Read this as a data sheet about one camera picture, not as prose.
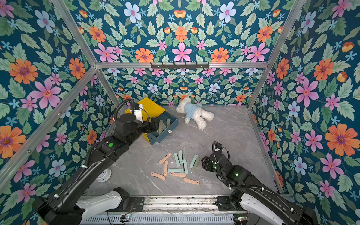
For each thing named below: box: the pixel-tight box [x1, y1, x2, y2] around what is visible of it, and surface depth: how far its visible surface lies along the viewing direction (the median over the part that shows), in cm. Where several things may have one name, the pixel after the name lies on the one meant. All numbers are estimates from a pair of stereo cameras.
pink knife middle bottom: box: [170, 172, 187, 177], surface depth 86 cm
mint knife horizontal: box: [167, 168, 184, 173], surface depth 88 cm
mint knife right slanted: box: [189, 154, 198, 169], surface depth 91 cm
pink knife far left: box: [150, 171, 166, 181], surface depth 86 cm
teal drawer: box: [147, 110, 179, 145], surface depth 90 cm
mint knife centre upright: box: [182, 158, 189, 175], surface depth 88 cm
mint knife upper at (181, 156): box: [179, 149, 183, 165], surface depth 92 cm
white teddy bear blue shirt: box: [176, 97, 215, 130], surface depth 110 cm
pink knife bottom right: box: [183, 177, 200, 186], surface depth 83 cm
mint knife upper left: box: [173, 152, 181, 166], surface depth 92 cm
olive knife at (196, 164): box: [191, 156, 201, 173], surface depth 90 cm
